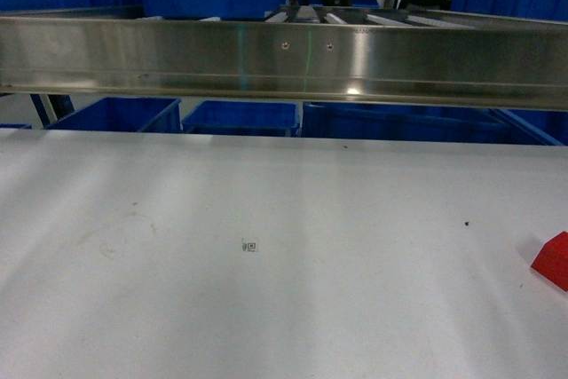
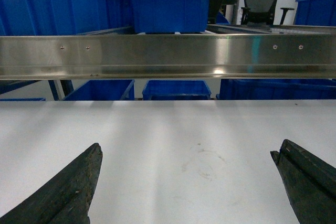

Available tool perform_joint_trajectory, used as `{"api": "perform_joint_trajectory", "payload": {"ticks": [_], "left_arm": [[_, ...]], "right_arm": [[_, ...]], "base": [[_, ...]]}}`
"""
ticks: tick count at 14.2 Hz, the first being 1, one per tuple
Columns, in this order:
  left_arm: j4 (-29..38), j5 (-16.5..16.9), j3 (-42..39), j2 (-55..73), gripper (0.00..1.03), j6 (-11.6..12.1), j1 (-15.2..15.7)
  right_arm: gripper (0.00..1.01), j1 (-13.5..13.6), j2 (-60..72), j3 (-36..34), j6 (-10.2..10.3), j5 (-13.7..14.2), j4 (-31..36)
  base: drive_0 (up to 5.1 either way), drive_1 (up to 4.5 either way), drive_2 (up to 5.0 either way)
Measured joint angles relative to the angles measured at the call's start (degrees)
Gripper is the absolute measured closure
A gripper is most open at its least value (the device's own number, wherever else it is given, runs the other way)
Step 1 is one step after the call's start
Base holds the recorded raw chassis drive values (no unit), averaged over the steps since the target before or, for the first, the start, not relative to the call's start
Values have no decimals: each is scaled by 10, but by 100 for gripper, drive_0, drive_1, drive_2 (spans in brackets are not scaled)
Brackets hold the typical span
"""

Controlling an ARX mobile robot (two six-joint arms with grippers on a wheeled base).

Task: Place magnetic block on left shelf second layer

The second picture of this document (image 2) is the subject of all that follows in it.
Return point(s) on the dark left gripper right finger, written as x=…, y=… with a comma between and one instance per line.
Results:
x=309, y=183

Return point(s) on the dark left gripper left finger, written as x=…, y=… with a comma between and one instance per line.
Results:
x=66, y=198

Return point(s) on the blue bin centre on shelf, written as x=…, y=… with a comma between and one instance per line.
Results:
x=169, y=16

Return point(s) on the blue bin below left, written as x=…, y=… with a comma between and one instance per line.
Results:
x=103, y=90

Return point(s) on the blue bin below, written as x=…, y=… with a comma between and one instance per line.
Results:
x=176, y=90
x=103, y=90
x=276, y=89

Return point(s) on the blue bin below right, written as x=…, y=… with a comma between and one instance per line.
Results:
x=276, y=89

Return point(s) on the blue bin below centre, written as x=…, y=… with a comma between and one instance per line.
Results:
x=176, y=90

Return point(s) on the blue bin far right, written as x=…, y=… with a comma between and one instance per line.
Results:
x=315, y=12

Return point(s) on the large blue bin left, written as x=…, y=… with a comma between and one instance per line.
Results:
x=62, y=17

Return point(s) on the stainless steel shelf rail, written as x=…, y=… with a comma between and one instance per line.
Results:
x=113, y=56

